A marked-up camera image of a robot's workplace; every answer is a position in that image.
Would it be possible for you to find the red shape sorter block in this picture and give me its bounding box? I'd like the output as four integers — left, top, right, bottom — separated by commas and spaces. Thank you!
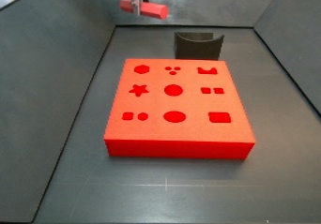
104, 59, 255, 159

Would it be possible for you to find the red hexagonal prism peg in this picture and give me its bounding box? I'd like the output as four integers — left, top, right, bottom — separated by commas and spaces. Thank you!
120, 0, 170, 20

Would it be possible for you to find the black curved holder stand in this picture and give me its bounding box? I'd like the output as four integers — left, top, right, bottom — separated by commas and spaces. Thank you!
174, 32, 224, 60

